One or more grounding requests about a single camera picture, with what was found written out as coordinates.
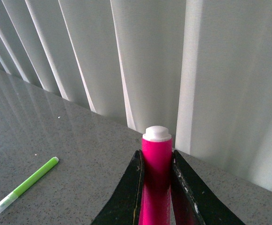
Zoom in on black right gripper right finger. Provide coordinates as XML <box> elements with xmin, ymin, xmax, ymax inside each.
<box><xmin>170</xmin><ymin>150</ymin><xmax>244</xmax><ymax>225</ymax></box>

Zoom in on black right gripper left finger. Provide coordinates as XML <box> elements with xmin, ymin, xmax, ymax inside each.
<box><xmin>91</xmin><ymin>150</ymin><xmax>145</xmax><ymax>225</ymax></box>

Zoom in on pink highlighter pen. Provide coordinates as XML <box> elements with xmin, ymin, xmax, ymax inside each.
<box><xmin>139</xmin><ymin>126</ymin><xmax>172</xmax><ymax>225</ymax></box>

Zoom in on green highlighter pen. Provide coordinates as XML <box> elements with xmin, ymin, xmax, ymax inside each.
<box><xmin>0</xmin><ymin>157</ymin><xmax>59</xmax><ymax>213</ymax></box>

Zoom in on white pleated curtain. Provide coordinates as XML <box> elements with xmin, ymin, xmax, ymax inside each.
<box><xmin>0</xmin><ymin>0</ymin><xmax>272</xmax><ymax>191</ymax></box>

